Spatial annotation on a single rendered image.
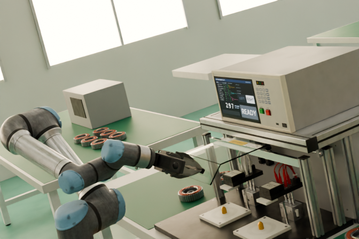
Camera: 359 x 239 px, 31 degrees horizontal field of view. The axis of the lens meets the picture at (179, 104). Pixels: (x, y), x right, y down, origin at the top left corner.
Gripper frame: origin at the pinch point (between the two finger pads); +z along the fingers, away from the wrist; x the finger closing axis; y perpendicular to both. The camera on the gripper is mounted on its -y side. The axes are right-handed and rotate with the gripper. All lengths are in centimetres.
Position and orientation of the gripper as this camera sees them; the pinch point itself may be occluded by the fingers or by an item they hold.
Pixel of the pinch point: (199, 169)
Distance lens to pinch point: 224.0
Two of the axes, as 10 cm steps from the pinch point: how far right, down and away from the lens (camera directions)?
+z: 8.5, 2.2, 4.9
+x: -2.3, 9.7, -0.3
